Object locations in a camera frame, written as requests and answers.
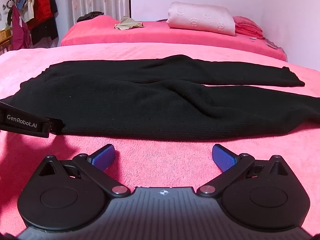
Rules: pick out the wooden furniture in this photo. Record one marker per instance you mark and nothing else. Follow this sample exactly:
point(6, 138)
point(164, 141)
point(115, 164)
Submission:
point(5, 38)

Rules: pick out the beige crumpled garment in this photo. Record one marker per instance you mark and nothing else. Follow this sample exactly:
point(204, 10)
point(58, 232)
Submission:
point(128, 24)

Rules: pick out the pink covered bed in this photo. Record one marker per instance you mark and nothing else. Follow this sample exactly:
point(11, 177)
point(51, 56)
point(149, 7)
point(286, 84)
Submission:
point(155, 35)

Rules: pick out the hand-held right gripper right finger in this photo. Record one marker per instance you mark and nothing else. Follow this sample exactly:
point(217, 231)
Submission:
point(222, 158)

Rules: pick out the folded red blanket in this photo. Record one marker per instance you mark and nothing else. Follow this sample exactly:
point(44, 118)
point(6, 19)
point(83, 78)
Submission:
point(247, 27)

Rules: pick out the cream hanging shirt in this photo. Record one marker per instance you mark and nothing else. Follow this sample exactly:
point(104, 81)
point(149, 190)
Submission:
point(31, 3)

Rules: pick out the grey cloth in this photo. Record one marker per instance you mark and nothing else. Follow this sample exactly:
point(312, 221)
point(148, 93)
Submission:
point(272, 44)

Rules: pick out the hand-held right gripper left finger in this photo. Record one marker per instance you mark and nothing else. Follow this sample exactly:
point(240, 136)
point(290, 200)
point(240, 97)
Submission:
point(103, 158)

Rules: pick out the black knit pants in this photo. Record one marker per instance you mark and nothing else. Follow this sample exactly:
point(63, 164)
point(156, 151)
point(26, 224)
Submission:
point(150, 105)

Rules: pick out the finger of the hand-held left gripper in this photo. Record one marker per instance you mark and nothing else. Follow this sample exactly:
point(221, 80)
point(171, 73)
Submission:
point(57, 126)

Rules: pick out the dark crumpled garment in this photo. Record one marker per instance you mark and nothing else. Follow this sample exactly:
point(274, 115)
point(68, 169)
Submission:
point(88, 16)

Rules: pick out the red hanging jacket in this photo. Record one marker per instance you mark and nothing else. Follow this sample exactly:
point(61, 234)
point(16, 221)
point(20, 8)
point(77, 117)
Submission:
point(41, 2)

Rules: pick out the white embossed pillow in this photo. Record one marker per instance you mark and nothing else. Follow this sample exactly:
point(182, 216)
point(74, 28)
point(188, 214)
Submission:
point(200, 17)

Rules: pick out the maroon hanging garment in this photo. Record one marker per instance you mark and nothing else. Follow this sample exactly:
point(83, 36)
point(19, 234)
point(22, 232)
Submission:
point(20, 32)

